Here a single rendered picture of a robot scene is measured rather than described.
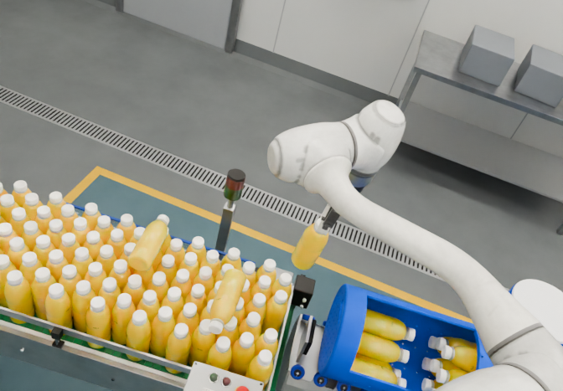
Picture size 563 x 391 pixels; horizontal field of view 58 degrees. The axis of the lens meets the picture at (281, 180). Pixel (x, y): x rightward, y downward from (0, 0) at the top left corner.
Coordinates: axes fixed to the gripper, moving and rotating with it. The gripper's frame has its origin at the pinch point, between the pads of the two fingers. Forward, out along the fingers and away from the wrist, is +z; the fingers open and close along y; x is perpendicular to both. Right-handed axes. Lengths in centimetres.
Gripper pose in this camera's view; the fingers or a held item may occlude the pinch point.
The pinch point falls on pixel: (327, 219)
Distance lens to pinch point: 134.3
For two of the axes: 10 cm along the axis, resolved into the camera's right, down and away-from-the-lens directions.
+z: -2.3, 5.9, 7.7
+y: 3.0, -7.2, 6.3
